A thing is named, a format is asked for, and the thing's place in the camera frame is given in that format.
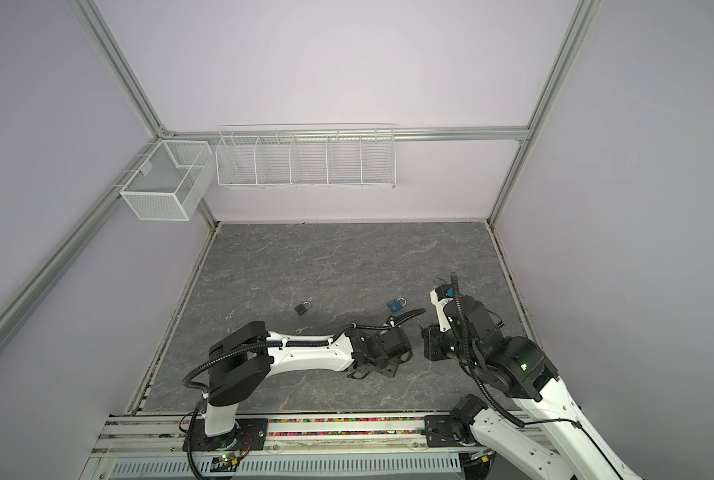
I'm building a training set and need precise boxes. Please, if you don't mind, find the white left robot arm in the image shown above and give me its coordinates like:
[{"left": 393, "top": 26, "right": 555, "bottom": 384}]
[{"left": 182, "top": 308, "right": 426, "bottom": 454}]

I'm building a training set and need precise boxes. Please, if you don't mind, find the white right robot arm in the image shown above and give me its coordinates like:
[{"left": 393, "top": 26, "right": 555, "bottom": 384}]
[{"left": 422, "top": 274, "right": 638, "bottom": 479}]

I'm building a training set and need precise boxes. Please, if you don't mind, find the blue padlock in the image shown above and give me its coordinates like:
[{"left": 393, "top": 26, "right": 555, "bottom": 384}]
[{"left": 387, "top": 297, "right": 407, "bottom": 314}]

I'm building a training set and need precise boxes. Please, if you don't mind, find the white mesh box basket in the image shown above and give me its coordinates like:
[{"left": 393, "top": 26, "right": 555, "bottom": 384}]
[{"left": 120, "top": 140, "right": 215, "bottom": 221}]

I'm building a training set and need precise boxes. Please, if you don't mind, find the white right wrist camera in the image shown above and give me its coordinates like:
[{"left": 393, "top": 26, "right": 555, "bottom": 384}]
[{"left": 430, "top": 284, "right": 453, "bottom": 333}]

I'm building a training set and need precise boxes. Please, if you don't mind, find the long white wire basket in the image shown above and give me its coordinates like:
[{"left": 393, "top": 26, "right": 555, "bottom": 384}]
[{"left": 215, "top": 123, "right": 397, "bottom": 189}]

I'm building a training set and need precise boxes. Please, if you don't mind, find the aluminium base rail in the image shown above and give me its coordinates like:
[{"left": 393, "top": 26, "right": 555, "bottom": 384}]
[{"left": 80, "top": 407, "right": 598, "bottom": 480}]

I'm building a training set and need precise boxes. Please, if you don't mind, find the aluminium frame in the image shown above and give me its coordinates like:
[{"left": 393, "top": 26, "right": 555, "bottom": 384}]
[{"left": 0, "top": 0, "right": 604, "bottom": 385}]

